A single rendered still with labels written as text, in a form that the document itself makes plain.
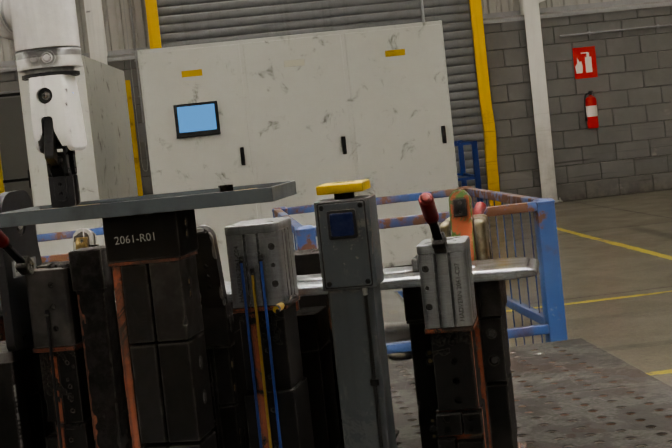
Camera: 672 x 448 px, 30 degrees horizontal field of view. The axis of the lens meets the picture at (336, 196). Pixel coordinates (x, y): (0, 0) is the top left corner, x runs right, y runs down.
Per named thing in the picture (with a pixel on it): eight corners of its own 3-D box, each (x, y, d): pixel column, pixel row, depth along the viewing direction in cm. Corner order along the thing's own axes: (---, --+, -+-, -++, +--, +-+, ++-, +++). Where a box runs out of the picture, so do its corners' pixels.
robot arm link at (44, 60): (71, 45, 160) (74, 68, 160) (86, 49, 168) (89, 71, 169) (6, 52, 160) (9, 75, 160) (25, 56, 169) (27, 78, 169)
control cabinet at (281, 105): (165, 306, 974) (129, -9, 962) (167, 298, 1028) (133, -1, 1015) (468, 271, 998) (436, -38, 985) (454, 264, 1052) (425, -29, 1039)
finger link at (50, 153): (47, 139, 157) (59, 172, 161) (54, 100, 163) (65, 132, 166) (38, 140, 157) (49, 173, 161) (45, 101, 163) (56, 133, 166)
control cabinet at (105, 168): (92, 284, 1208) (62, 29, 1195) (147, 278, 1209) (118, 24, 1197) (43, 321, 968) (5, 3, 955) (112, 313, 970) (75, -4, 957)
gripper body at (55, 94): (69, 61, 159) (79, 149, 160) (86, 65, 169) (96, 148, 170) (10, 68, 159) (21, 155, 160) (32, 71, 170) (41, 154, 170)
